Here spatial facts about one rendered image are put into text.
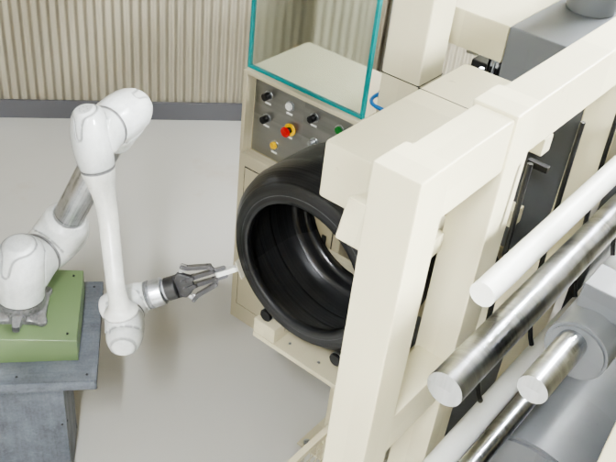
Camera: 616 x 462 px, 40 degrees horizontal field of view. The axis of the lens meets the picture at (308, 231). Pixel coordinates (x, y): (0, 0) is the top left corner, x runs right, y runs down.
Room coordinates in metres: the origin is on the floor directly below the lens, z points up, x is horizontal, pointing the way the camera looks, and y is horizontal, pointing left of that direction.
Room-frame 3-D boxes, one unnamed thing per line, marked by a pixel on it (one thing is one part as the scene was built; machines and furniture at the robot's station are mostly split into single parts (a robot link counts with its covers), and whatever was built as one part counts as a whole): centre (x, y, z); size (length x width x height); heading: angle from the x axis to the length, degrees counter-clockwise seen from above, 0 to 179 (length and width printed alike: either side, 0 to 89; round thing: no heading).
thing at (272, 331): (2.14, 0.00, 0.83); 0.36 x 0.09 x 0.06; 145
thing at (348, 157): (1.79, -0.29, 1.71); 0.61 x 0.25 x 0.15; 145
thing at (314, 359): (2.06, -0.12, 0.80); 0.37 x 0.36 x 0.02; 55
